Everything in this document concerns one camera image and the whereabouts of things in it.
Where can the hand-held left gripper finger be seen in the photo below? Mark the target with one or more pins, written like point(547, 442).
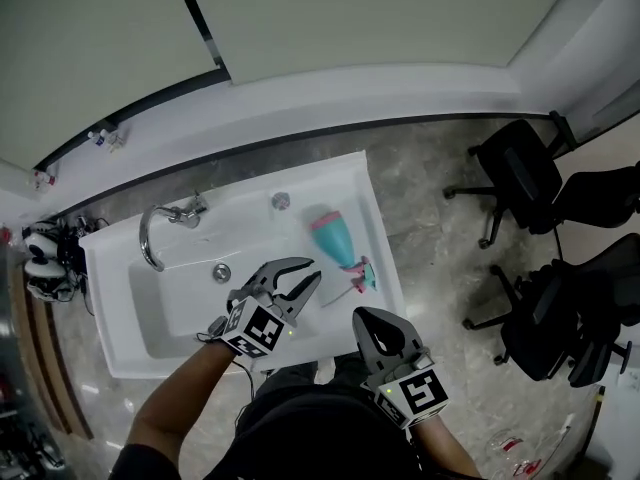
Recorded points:
point(277, 267)
point(302, 300)

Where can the brown wooden strip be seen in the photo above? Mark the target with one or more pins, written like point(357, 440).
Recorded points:
point(50, 348)

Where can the chrome faucet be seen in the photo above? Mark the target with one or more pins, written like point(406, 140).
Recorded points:
point(147, 238)

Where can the pink teal spray nozzle head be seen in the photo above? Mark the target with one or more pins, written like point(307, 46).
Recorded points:
point(364, 273)

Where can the narrow pale roller blind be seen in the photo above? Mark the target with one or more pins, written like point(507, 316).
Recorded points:
point(90, 33)

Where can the teal spray bottle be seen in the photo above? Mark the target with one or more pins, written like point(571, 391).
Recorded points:
point(334, 238)

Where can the chrome sink drain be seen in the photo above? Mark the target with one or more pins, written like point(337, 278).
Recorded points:
point(221, 272)

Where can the round chrome sink knob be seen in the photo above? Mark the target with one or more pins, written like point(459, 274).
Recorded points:
point(280, 200)

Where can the white sink basin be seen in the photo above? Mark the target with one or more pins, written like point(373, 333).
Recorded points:
point(125, 268)

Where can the black mesh office chair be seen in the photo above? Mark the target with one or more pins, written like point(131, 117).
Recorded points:
point(550, 318)

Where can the small black office chair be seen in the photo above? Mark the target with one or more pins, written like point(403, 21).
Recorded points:
point(597, 363)

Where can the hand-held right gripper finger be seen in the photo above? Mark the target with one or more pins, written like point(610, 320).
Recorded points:
point(364, 343)
point(407, 333)

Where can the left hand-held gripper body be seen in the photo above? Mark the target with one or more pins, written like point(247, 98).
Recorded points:
point(257, 330)

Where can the person's black shirt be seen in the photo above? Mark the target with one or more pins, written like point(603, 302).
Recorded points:
point(310, 438)

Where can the person's left forearm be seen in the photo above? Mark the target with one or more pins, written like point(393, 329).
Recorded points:
point(175, 393)

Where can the red label bottle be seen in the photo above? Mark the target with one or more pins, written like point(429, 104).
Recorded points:
point(47, 179)

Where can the white black electronic device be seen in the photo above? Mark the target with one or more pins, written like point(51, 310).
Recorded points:
point(39, 240)
point(45, 278)

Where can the black office chair with headrest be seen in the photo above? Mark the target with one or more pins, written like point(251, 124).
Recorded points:
point(520, 173)

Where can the person's right forearm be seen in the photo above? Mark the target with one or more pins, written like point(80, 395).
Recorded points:
point(445, 448)

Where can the blue label water bottle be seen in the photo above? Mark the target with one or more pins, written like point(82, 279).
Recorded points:
point(96, 139)

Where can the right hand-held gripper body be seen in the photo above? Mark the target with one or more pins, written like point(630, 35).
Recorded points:
point(422, 393)

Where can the small clear bottle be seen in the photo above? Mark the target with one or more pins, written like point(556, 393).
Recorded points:
point(115, 141)
point(36, 180)

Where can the wide pale roller blind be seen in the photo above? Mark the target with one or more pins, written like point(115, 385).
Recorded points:
point(375, 13)

